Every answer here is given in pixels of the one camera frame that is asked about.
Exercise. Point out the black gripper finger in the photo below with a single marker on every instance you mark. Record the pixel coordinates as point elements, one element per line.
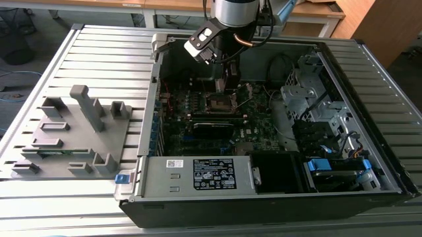
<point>232,76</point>
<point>220,86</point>

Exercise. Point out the metal locking lever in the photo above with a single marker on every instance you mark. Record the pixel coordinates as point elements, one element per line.
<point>244,101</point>

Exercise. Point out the CPU socket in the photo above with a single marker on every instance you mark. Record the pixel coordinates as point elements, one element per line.
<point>219,103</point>

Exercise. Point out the green RAM stick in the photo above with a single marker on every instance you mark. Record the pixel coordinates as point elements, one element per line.
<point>217,115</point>
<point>70,151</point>

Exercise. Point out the black expansion card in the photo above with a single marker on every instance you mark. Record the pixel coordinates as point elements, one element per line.
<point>212,129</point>

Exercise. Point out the green motherboard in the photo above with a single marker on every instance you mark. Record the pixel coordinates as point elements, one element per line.
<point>260,123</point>

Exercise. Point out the silver metal drive cage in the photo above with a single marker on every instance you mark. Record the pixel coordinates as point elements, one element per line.
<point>297,92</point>

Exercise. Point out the metal chipset heatsink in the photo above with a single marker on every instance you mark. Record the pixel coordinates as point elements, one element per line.
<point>244,147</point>

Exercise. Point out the grey power supply unit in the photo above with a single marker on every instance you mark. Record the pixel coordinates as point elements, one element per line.
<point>157,177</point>

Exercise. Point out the hard disk in blue carrier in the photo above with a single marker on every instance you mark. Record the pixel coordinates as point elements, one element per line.
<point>318,165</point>

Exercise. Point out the grey parts rack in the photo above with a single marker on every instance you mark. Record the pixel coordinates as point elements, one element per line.
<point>81,138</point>

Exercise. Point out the wooden cabinet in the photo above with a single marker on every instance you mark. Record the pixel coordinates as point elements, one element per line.
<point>379,24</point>

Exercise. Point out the blue case latch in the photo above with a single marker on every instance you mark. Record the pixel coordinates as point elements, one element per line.
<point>120,179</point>

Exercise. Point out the black PC case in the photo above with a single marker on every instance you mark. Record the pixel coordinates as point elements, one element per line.
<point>263,214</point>

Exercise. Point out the black office chair base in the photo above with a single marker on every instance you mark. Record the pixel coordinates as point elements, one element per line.
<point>415,53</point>

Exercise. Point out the black waste bin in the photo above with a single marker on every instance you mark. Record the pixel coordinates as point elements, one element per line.
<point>17,54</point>

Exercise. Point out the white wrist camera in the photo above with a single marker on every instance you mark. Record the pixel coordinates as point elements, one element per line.
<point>197,45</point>

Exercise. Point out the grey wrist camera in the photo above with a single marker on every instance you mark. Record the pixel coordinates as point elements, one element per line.
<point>267,30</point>

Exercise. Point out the wooden desk white frame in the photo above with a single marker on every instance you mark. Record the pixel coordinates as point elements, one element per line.
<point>81,3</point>
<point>177,5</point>

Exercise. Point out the black plastic bracket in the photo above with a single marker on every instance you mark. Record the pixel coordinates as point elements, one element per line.
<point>311,133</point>

